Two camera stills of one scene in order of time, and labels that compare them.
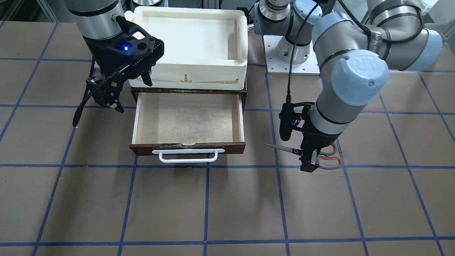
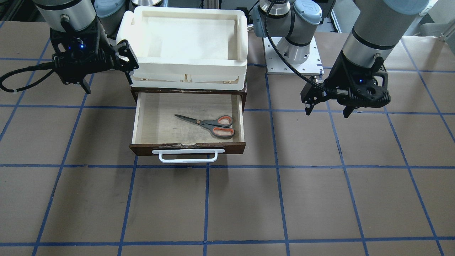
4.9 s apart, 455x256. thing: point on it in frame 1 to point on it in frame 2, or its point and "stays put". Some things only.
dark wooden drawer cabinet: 135,91 stays put
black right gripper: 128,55 to 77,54
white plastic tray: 204,48 stays put
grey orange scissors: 327,160 to 220,127
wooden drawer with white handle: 187,127 stays put
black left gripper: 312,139 to 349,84
